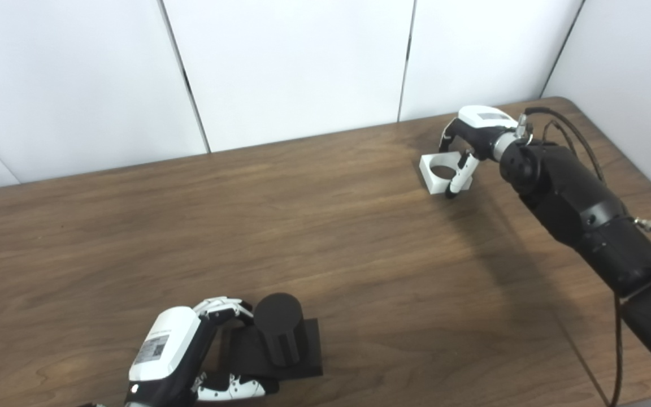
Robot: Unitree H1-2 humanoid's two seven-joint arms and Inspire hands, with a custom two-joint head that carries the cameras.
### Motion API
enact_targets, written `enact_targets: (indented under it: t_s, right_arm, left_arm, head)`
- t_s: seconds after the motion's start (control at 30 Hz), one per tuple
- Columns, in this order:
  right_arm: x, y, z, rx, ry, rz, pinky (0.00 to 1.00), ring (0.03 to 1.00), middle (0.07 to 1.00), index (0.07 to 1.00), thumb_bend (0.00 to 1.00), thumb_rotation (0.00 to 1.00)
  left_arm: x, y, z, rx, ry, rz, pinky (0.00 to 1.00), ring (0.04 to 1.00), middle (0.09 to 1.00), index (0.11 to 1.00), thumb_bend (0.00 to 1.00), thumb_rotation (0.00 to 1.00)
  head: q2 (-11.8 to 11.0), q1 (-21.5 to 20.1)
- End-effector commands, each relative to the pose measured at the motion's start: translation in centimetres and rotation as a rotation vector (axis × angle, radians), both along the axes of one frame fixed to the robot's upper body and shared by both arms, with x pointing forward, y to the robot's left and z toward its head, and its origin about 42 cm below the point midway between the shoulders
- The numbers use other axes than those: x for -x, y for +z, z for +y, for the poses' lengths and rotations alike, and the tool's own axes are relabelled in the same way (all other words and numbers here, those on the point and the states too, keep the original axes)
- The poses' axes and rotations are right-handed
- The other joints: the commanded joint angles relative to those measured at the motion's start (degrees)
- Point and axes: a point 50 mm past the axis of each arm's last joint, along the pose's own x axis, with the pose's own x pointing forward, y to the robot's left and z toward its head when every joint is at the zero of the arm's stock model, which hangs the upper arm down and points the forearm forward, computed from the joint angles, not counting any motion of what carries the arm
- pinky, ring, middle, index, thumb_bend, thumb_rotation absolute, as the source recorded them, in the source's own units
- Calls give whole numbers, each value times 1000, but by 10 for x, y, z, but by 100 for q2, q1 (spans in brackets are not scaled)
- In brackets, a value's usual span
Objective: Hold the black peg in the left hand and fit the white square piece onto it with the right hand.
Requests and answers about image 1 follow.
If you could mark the black peg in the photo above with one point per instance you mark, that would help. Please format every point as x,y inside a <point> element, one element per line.
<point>280,328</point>

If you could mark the black and white right hand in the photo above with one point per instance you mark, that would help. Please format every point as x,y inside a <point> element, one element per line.
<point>484,127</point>

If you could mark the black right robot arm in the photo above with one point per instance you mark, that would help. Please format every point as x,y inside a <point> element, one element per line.
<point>580,209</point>

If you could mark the white square piece with hole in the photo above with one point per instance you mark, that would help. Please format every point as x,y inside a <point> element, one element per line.
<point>433,178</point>

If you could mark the black and white left hand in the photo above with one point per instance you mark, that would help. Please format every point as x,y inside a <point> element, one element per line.
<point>167,345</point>

